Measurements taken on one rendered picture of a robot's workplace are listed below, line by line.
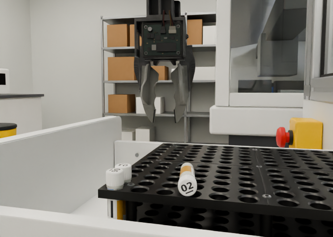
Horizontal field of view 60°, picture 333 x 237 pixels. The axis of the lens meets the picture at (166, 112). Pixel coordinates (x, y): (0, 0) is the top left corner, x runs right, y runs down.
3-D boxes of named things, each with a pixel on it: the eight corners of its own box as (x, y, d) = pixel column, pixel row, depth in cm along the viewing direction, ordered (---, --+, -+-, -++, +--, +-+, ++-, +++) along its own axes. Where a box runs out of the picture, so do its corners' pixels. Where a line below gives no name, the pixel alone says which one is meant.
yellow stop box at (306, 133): (291, 160, 53) (292, 121, 52) (285, 151, 60) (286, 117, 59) (321, 161, 51) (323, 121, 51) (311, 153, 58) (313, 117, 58)
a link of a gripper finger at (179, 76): (173, 126, 42) (163, 63, 41) (175, 122, 48) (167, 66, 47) (194, 123, 42) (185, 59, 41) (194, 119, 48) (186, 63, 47)
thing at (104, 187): (97, 198, 20) (97, 189, 20) (163, 147, 37) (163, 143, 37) (123, 200, 19) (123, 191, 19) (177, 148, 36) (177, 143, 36)
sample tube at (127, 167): (120, 219, 23) (119, 162, 22) (134, 222, 22) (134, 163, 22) (112, 226, 21) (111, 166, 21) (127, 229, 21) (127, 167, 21)
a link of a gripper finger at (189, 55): (169, 93, 46) (161, 38, 45) (170, 93, 48) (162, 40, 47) (198, 88, 45) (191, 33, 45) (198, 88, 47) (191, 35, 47)
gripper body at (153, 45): (132, 61, 40) (131, -29, 39) (142, 66, 49) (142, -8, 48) (187, 60, 39) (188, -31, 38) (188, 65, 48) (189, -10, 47)
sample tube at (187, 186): (197, 172, 23) (200, 193, 18) (183, 178, 23) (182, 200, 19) (191, 158, 23) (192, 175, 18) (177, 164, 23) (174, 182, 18)
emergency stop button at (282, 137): (277, 148, 55) (277, 128, 54) (274, 145, 58) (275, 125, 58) (294, 149, 54) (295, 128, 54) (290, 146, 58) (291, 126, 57)
